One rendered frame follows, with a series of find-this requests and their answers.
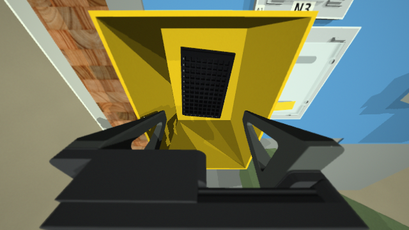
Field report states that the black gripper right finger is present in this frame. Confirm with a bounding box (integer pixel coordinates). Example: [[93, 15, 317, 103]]
[[242, 111, 344, 188]]

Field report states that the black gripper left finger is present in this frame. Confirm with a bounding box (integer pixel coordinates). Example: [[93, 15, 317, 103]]
[[66, 111, 167, 150]]

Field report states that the black multi-well plate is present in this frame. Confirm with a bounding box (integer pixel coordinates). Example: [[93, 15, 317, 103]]
[[180, 47, 236, 118]]

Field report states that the blue bench mat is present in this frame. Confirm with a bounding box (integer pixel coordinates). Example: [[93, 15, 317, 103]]
[[143, 0, 409, 144]]

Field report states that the yellow open-top bin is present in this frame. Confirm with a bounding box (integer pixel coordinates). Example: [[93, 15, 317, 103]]
[[88, 10, 319, 169]]

